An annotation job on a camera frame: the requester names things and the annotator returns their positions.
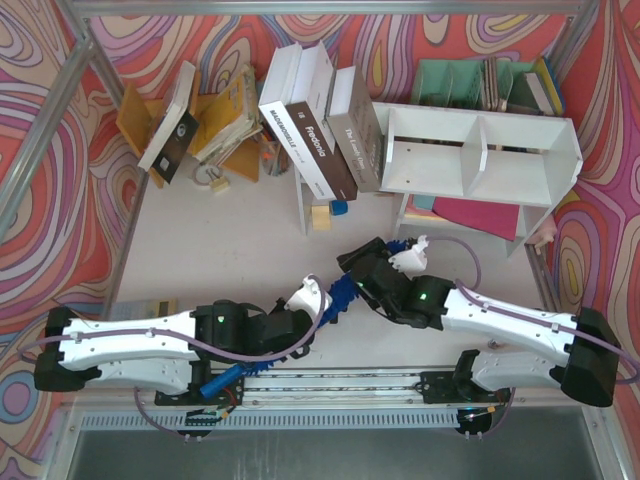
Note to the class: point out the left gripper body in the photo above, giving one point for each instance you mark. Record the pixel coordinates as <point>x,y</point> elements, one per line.
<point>304,325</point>

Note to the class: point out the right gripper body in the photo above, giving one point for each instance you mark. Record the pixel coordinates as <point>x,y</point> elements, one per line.
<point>357,261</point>

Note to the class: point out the blue microfiber duster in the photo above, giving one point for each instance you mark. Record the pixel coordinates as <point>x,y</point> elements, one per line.
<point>330,310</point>

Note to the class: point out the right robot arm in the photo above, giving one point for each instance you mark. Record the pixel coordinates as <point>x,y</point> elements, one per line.
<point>577,354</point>

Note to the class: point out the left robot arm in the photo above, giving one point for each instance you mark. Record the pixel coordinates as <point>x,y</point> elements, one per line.
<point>163,353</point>

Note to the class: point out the white bookshelf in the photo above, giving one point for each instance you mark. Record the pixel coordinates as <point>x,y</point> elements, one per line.
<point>528,161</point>

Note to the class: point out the blue cube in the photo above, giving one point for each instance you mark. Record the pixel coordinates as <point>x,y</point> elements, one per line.
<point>338,208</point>

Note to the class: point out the wooden block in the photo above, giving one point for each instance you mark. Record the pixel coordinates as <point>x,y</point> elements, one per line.
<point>321,217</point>

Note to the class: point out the pink folder stack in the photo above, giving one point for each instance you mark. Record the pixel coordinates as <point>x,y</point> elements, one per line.
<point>497,219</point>

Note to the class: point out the taupe Lonely Ones book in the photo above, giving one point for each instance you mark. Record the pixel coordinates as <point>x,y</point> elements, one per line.
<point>356,129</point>

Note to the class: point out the clear pencil cup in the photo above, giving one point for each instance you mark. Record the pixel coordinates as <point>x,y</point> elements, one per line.
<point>273,157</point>

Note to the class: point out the pink toy figure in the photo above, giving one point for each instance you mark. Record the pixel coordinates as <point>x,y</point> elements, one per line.
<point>544,234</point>

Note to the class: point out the brown Fredonia book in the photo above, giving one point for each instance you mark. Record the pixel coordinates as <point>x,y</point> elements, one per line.
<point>323,169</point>

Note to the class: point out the calculator with blue cross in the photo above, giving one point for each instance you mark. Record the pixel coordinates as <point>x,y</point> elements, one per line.
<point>143,309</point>

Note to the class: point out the green file organizer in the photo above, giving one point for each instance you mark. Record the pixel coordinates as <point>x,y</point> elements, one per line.
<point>460,83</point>

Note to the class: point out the stack of worn books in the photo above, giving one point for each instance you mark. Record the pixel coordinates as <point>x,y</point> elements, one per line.
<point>232,117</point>

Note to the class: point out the white black leaning book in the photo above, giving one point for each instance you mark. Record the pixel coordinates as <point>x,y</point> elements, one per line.
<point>172,128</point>

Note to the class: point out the blue yellow book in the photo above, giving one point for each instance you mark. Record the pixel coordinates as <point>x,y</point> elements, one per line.
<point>544,88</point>

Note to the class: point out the yellow wooden zigzag shelf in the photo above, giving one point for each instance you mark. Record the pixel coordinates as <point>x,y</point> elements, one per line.
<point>135,116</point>

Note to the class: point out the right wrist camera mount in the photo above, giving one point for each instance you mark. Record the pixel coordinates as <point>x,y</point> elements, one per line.
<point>412,260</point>

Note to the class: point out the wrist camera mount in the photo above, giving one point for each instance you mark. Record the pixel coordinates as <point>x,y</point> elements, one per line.
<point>311,297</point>
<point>412,260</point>

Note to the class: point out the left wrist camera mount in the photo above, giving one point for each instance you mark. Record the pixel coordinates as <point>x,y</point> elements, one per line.
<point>311,297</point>

